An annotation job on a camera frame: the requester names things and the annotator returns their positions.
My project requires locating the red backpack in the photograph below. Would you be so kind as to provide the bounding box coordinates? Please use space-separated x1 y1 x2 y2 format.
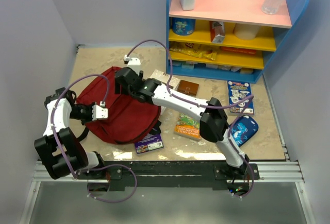
85 66 161 145

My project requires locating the brown leather wallet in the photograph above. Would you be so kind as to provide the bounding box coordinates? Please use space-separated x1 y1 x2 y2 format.
177 80 200 96

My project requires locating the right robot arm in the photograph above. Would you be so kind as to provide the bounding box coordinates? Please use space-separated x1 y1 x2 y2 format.
115 67 249 179

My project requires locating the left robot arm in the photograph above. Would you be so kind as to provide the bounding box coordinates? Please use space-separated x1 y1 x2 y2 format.
34 88 108 180

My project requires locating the yellow chips bag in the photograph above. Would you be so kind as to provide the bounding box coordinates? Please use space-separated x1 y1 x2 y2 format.
169 42 220 61

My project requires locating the white coffee photo notebook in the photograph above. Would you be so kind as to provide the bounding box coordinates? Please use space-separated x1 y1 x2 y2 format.
150 70 180 90

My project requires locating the purple paperback book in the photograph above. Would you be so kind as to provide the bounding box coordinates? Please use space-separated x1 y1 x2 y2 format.
134 120 164 154

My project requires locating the orange treehouse paperback book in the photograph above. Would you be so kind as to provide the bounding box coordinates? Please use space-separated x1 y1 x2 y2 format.
174 113 202 141

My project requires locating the blue snack can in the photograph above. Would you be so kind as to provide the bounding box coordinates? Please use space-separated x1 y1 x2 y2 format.
172 18 195 36

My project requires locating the red flat box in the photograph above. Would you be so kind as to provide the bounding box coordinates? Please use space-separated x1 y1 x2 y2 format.
220 46 257 55

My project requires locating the orange silver snack packet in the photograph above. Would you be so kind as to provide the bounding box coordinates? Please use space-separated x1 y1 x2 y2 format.
209 21 225 44

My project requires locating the blue comic paperback book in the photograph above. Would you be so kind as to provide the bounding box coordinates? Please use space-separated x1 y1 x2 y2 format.
227 80 255 115

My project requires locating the blue yellow pink shelf unit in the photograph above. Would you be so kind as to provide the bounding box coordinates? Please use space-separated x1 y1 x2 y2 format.
166 0 309 83

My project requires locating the blue pencil case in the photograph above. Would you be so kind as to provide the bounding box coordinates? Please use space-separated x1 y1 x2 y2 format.
230 115 259 147

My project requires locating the white paper roll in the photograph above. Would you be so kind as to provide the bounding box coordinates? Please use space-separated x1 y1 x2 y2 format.
233 23 261 40

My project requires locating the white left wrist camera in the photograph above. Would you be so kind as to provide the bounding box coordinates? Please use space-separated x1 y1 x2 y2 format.
92 101 108 121

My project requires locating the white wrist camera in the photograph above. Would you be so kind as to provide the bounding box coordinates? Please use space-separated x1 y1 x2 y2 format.
92 101 108 121
124 55 141 74

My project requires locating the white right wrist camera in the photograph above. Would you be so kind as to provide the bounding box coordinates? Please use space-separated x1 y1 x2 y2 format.
124 55 141 74

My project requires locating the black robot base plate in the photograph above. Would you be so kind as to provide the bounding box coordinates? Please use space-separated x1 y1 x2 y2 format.
78 160 260 191

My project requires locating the aluminium rail frame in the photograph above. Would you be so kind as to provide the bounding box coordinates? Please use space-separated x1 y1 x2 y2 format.
22 78 316 223

